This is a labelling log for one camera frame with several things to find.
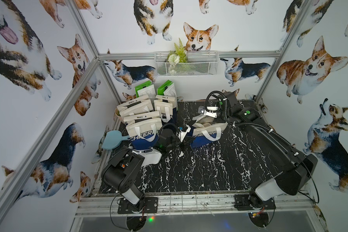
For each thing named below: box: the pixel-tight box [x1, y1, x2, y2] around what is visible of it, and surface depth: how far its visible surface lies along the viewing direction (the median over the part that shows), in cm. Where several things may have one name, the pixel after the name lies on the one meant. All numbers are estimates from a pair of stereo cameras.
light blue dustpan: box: [101, 130, 131, 150], surface depth 100 cm
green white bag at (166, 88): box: [157, 79, 177, 98], surface depth 97 cm
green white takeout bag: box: [134, 80, 157, 100], surface depth 97 cm
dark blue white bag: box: [153, 94, 179, 126], surface depth 88 cm
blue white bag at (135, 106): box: [115, 96, 154, 117], surface depth 87 cm
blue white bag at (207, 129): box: [190, 114, 229, 148], surface depth 80 cm
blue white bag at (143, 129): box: [123, 111, 163, 150], surface depth 80 cm
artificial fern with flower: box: [167, 37, 189, 64], surface depth 83 cm
